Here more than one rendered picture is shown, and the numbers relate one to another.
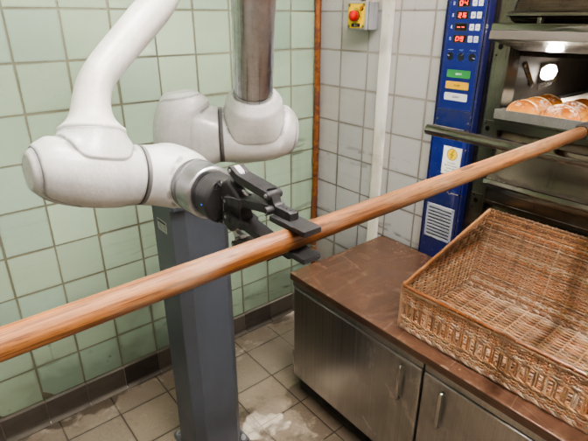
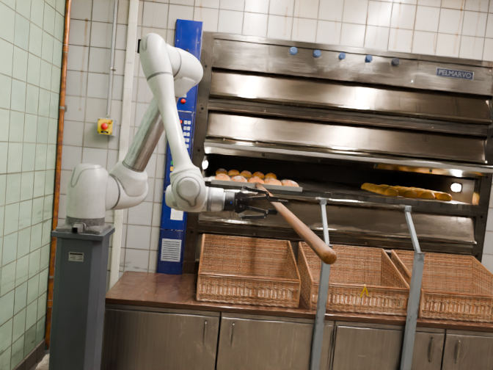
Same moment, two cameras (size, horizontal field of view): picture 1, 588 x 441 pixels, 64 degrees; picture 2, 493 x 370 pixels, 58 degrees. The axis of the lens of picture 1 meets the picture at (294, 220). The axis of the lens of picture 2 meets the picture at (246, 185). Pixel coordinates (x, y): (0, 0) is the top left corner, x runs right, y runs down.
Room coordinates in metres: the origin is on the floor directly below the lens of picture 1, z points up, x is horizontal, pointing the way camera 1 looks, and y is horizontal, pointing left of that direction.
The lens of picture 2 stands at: (-0.31, 1.39, 1.38)
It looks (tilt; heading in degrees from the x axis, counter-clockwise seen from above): 4 degrees down; 306
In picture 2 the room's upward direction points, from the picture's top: 5 degrees clockwise
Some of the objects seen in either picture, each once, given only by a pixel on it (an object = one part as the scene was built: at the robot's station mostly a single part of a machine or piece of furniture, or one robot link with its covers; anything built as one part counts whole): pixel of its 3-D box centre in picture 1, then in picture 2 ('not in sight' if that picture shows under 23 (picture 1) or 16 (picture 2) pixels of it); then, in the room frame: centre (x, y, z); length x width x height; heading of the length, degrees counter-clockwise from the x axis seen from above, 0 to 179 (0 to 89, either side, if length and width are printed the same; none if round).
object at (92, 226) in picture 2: not in sight; (84, 223); (1.28, 0.32, 1.03); 0.22 x 0.18 x 0.06; 130
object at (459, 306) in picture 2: not in sight; (448, 283); (0.21, -1.44, 0.72); 0.56 x 0.49 x 0.28; 41
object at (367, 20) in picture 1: (362, 16); (106, 126); (2.00, -0.27, 1.46); 0.10 x 0.07 x 0.10; 39
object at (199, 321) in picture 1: (200, 329); (76, 345); (1.30, 0.31, 0.50); 0.21 x 0.21 x 1.00; 40
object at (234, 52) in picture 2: not in sight; (354, 65); (0.89, -1.27, 1.99); 1.80 x 0.08 x 0.21; 39
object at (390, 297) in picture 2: not in sight; (349, 276); (0.68, -1.06, 0.72); 0.56 x 0.49 x 0.28; 40
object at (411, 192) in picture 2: not in sight; (403, 191); (0.70, -1.96, 1.21); 0.61 x 0.48 x 0.06; 129
